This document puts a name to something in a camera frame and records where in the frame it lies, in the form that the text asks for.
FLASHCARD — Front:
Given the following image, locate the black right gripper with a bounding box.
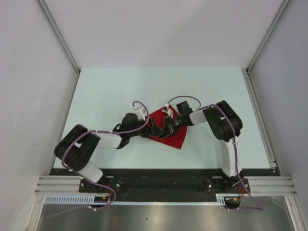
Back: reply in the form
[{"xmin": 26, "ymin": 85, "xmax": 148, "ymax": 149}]
[{"xmin": 160, "ymin": 115, "xmax": 186, "ymax": 141}]

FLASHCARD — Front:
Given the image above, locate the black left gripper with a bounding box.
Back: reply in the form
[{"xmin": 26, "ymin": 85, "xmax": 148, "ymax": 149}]
[{"xmin": 128, "ymin": 116, "xmax": 163, "ymax": 138}]

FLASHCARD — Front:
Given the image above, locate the red cloth napkin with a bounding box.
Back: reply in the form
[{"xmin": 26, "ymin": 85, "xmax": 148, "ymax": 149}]
[{"xmin": 149, "ymin": 108, "xmax": 188, "ymax": 149}]

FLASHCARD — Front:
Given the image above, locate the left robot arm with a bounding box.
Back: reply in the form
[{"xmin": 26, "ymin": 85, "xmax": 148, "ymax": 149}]
[{"xmin": 54, "ymin": 113, "xmax": 163, "ymax": 193}]

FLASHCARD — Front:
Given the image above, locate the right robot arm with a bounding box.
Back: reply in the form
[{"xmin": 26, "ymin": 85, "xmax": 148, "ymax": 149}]
[{"xmin": 158, "ymin": 101, "xmax": 243, "ymax": 193}]

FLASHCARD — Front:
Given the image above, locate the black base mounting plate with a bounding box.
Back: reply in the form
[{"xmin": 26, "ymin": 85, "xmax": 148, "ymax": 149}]
[{"xmin": 49, "ymin": 168, "xmax": 280, "ymax": 194}]

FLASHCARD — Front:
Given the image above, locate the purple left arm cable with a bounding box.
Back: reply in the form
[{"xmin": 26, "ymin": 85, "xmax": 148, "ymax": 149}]
[{"xmin": 47, "ymin": 100, "xmax": 150, "ymax": 217}]

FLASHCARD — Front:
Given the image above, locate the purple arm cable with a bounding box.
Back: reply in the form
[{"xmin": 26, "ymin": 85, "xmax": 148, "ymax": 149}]
[
  {"xmin": 163, "ymin": 95, "xmax": 264, "ymax": 211},
  {"xmin": 47, "ymin": 100, "xmax": 150, "ymax": 217}
]

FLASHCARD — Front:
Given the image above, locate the white slotted cable duct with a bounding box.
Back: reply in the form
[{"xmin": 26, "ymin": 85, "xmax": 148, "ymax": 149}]
[{"xmin": 44, "ymin": 195, "xmax": 226, "ymax": 206}]

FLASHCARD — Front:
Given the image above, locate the aluminium front rail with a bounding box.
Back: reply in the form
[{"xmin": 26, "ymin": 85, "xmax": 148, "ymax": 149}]
[{"xmin": 35, "ymin": 176, "xmax": 297, "ymax": 196}]

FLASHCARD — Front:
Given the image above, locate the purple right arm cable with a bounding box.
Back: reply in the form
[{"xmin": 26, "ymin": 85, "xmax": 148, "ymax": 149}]
[{"xmin": 163, "ymin": 95, "xmax": 264, "ymax": 211}]

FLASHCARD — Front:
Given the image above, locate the left aluminium frame post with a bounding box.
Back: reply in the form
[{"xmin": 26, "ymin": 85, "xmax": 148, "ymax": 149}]
[{"xmin": 35, "ymin": 0, "xmax": 81, "ymax": 75}]

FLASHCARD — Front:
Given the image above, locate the aluminium frame post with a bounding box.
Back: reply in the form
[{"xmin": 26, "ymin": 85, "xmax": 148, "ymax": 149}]
[
  {"xmin": 35, "ymin": 0, "xmax": 81, "ymax": 75},
  {"xmin": 246, "ymin": 0, "xmax": 292, "ymax": 73}
]

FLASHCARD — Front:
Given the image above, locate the right aluminium frame post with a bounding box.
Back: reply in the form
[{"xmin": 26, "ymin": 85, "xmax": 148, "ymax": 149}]
[{"xmin": 246, "ymin": 0, "xmax": 292, "ymax": 73}]

